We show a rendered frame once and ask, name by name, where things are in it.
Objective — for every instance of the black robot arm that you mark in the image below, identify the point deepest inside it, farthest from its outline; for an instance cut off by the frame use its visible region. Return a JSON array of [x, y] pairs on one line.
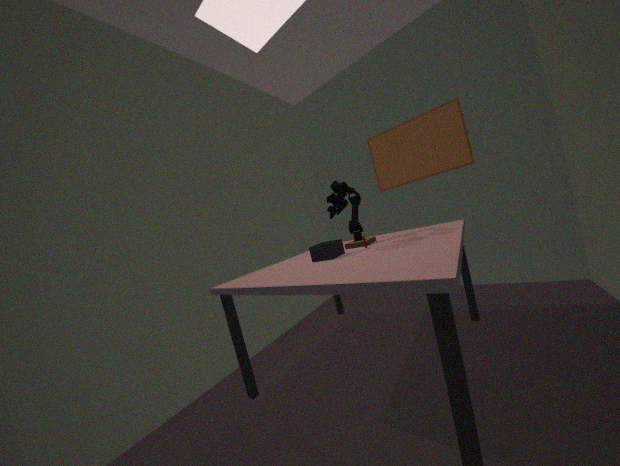
[[342, 189]]

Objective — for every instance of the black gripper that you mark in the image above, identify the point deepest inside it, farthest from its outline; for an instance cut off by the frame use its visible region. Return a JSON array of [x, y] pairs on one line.
[[338, 206]]

